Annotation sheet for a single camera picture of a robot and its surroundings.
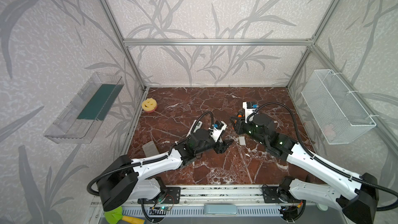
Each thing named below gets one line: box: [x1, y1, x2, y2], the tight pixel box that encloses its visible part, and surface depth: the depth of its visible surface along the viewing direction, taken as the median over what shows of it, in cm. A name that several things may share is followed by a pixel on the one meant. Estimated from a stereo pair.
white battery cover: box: [238, 136, 247, 146], surface depth 93 cm
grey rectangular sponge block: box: [142, 140, 160, 158], surface depth 88 cm
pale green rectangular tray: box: [203, 204, 238, 216], surface depth 67 cm
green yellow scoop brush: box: [104, 205, 146, 224], surface depth 68 cm
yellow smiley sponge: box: [141, 97, 158, 113], surface depth 108 cm
